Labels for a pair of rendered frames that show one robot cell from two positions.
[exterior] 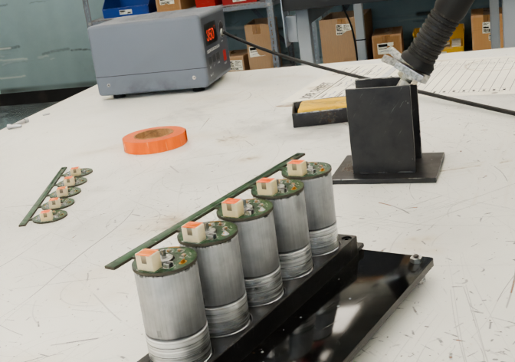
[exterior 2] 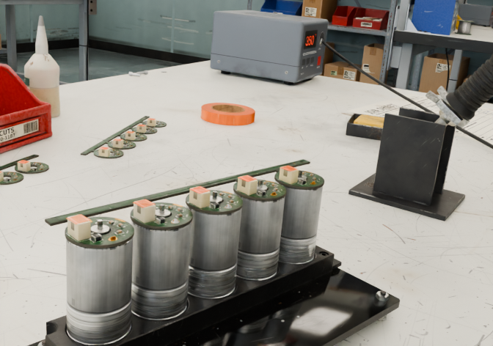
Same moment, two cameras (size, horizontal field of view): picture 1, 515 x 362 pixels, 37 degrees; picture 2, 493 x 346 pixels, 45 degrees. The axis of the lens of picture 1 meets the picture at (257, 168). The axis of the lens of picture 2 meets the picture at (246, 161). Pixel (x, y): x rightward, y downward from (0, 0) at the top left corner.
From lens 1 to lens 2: 0.10 m
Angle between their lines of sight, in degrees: 10
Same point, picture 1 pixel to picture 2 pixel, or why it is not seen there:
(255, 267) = (207, 260)
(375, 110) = (407, 139)
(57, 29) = not seen: hidden behind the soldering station
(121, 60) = (233, 44)
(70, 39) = not seen: hidden behind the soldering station
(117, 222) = (155, 174)
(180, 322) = (94, 297)
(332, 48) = (429, 81)
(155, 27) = (266, 24)
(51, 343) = (28, 267)
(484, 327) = not seen: outside the picture
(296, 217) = (267, 222)
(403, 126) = (429, 161)
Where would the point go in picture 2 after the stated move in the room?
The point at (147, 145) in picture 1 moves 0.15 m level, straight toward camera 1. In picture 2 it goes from (218, 116) to (197, 157)
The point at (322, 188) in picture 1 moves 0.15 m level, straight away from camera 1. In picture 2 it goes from (307, 201) to (347, 131)
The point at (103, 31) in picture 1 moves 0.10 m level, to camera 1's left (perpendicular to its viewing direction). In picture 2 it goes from (225, 17) to (163, 11)
